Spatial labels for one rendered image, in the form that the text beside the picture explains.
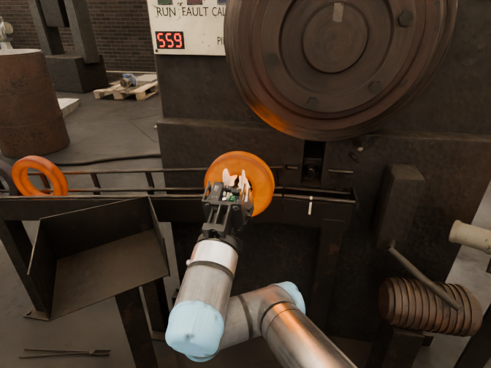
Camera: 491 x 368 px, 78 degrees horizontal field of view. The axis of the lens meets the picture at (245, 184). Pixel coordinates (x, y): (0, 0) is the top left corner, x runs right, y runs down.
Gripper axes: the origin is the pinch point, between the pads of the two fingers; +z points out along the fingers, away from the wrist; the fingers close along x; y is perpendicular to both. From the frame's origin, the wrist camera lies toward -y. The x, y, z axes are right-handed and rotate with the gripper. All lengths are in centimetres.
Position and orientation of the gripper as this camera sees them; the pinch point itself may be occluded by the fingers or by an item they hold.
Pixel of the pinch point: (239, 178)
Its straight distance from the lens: 66.4
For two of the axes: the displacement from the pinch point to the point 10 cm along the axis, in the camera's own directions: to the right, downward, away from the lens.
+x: -9.8, -0.7, 1.7
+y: -0.7, -7.2, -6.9
